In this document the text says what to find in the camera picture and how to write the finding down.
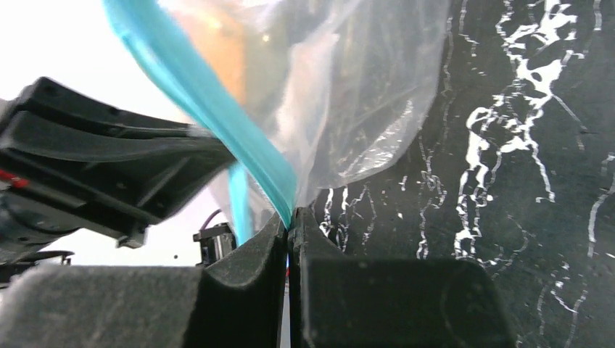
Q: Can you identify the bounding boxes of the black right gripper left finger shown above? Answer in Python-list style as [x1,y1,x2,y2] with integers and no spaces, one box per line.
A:
[1,217,286,347]

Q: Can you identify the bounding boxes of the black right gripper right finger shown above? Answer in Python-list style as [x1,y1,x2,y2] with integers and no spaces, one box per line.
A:
[289,208,516,347]

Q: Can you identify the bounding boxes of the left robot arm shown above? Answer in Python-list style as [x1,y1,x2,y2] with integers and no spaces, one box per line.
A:
[1,77,235,288]

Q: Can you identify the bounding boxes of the clear zip top bag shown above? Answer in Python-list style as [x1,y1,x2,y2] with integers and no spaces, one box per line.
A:
[102,1,450,244]

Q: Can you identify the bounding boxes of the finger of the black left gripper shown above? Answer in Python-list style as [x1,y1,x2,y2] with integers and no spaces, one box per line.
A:
[1,78,234,248]

